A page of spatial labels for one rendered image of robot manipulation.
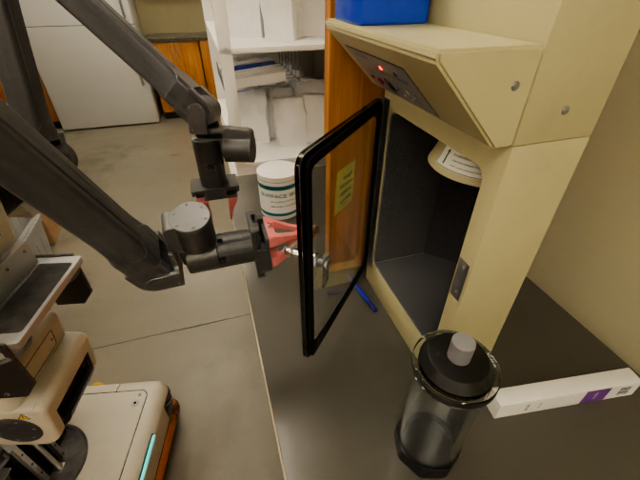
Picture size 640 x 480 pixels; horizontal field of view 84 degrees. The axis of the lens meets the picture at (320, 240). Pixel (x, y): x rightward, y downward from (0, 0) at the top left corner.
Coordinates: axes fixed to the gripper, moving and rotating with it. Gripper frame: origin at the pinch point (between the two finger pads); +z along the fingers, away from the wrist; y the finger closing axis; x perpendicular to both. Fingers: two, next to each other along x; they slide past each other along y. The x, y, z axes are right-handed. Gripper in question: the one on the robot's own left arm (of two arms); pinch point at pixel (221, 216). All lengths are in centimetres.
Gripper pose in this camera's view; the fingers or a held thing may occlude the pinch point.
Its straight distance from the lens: 88.4
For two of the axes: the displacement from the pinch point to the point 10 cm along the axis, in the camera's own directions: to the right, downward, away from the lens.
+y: 9.6, -1.8, 2.3
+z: 0.0, 8.0, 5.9
